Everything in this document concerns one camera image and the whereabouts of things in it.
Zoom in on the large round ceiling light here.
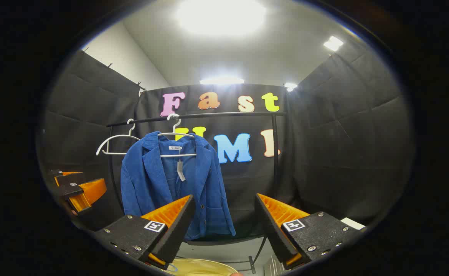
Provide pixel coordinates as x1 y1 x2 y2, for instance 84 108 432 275
175 0 267 37

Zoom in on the blue corduroy jacket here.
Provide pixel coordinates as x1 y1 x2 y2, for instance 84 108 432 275
120 131 236 241

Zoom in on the pale yellow laundry hamper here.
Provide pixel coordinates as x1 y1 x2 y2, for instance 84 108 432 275
170 258 244 276

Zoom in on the white clothes hanger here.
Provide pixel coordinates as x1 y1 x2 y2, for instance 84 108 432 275
96 119 141 156
157 113 197 158

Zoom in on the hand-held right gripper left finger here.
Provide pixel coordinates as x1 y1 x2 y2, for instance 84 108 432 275
94 194 196 270

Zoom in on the long strip ceiling light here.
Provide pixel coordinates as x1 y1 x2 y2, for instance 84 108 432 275
200 77 245 85

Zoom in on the square ceiling light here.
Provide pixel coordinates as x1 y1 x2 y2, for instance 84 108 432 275
323 36 344 51

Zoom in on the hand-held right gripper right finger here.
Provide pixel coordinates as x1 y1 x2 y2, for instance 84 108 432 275
254 193 366 270

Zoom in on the grey ribbed panel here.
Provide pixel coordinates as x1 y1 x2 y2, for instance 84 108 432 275
265 255 286 276

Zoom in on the black clothes rack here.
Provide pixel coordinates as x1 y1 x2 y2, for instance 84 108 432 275
107 111 288 274

